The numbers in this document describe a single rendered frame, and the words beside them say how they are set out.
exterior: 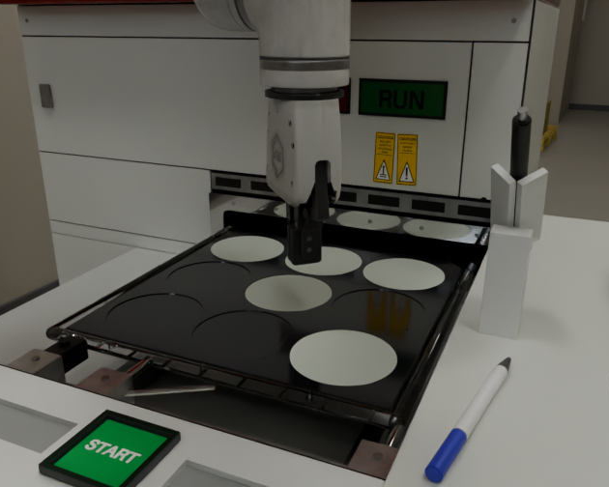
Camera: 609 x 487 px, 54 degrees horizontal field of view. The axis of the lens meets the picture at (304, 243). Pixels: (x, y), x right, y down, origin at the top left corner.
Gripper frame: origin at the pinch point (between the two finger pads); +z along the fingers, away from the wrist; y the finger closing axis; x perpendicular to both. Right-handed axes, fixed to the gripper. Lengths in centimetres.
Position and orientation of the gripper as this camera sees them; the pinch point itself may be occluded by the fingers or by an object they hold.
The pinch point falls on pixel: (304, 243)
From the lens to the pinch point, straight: 62.4
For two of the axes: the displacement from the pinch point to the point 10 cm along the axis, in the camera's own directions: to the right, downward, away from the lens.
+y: 3.3, 3.3, -8.9
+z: 0.0, 9.4, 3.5
